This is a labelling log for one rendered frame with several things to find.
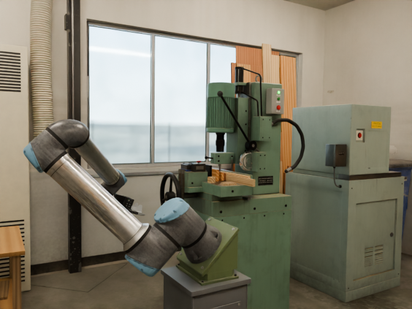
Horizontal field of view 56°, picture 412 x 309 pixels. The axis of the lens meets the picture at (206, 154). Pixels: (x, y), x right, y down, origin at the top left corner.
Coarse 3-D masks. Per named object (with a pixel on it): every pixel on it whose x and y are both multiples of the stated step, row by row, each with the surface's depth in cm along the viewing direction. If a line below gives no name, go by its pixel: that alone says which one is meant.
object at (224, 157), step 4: (224, 152) 252; (228, 152) 252; (212, 156) 246; (216, 156) 242; (220, 156) 243; (224, 156) 245; (228, 156) 246; (212, 160) 246; (216, 160) 242; (220, 160) 244; (224, 160) 245; (228, 160) 246; (220, 164) 247
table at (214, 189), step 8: (208, 184) 226; (216, 184) 223; (240, 184) 224; (192, 192) 229; (208, 192) 226; (216, 192) 218; (224, 192) 215; (232, 192) 217; (240, 192) 220; (248, 192) 222
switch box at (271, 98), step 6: (270, 90) 244; (276, 90) 244; (282, 90) 246; (270, 96) 244; (276, 96) 244; (282, 96) 246; (270, 102) 244; (276, 102) 244; (282, 102) 247; (270, 108) 244; (276, 108) 245; (282, 108) 247; (276, 114) 251
